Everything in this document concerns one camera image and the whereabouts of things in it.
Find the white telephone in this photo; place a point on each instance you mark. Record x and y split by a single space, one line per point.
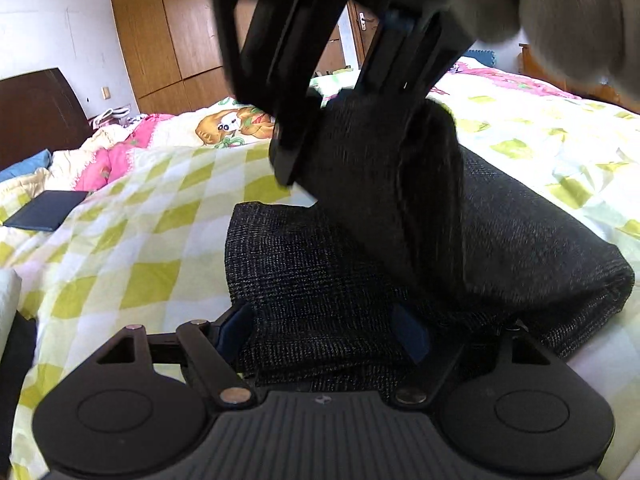
112 116

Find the dark wooden headboard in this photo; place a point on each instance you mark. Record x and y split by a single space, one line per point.
35 115

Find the person's right hand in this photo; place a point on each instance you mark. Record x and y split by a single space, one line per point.
565 10

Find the black folded cloth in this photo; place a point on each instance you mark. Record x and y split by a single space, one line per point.
15 360

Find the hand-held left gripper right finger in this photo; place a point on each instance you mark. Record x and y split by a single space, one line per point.
410 332

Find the wooden door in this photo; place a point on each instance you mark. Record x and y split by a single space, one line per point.
361 35

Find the checked printed blanket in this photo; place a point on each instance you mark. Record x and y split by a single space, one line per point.
150 220

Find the blue cloth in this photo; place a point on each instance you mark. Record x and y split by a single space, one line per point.
25 165

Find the brown wooden furniture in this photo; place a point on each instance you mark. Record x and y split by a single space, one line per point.
537 65

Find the wooden wardrobe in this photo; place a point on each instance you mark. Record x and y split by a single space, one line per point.
165 20

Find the dark grey pants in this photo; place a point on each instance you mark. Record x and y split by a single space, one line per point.
310 270

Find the white folded cloth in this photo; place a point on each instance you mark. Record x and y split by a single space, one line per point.
7 300

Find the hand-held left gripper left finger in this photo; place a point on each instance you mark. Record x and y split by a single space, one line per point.
237 330

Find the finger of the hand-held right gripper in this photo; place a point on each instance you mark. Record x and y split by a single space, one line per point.
400 60
290 85

